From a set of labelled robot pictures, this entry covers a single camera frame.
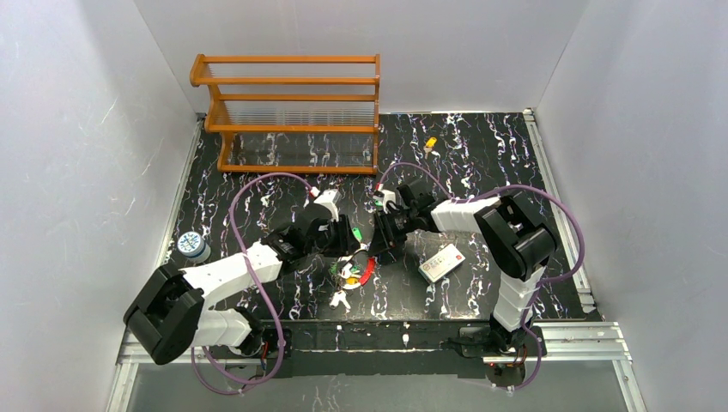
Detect green tagged key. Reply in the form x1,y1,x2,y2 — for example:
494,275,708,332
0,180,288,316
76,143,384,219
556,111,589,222
352,227,362,242

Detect red white key ring bundle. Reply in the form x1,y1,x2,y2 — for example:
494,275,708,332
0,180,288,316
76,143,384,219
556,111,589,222
331,250,378,291

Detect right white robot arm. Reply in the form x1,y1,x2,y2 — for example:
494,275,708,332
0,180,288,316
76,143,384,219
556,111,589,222
367,180,558,333

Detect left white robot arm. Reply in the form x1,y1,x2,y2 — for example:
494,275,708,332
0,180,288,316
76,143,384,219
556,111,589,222
123,203,360,365

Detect white tagged key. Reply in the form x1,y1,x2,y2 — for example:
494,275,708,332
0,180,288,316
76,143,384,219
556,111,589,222
329,290,351,312

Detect white card box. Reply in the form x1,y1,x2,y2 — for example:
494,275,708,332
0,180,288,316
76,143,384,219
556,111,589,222
418,244,465,283

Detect yellow tagged key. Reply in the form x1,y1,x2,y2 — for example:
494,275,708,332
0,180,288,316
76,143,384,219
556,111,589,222
423,136,440,159

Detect blue white round tin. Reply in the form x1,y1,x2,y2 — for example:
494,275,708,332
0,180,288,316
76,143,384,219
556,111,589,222
176,231,211,264

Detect orange wooden rack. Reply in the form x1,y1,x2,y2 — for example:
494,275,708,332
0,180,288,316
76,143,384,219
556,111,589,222
189,53,381,175

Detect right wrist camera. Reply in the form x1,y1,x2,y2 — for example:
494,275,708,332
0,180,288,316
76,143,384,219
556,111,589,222
373,190,397,214

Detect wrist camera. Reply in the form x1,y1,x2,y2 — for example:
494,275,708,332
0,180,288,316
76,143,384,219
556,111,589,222
313,189,341,217
373,190,397,214

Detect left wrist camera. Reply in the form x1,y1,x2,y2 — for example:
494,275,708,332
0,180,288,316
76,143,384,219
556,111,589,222
313,189,341,217

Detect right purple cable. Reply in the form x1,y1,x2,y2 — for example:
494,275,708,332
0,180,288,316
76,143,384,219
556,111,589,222
377,162,585,391

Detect aluminium frame rail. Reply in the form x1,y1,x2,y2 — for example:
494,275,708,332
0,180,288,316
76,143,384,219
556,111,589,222
523,108,647,411

